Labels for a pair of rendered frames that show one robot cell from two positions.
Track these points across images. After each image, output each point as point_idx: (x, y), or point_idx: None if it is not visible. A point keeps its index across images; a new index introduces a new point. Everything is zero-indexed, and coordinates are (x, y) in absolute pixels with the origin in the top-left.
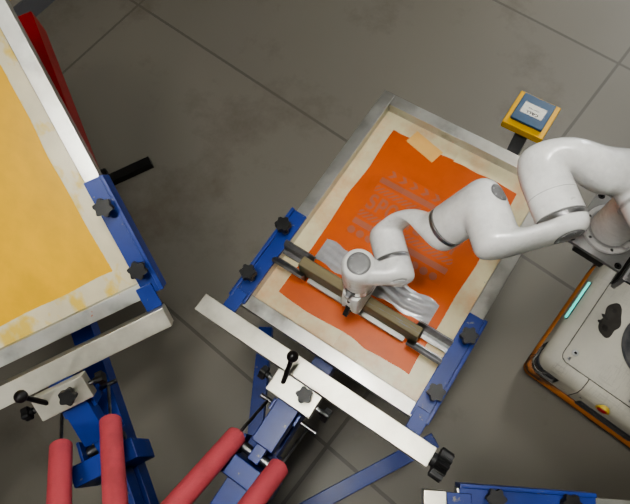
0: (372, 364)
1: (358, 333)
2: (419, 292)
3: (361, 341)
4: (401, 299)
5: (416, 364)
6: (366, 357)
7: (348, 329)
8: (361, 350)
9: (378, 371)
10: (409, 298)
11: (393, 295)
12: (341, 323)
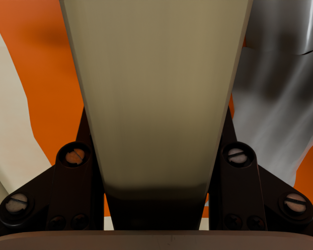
0: (18, 166)
1: (56, 99)
2: (300, 169)
3: (42, 118)
4: (257, 150)
5: (107, 218)
6: (17, 149)
7: (36, 63)
8: (19, 131)
9: (19, 181)
10: (269, 168)
11: (262, 132)
12: (29, 24)
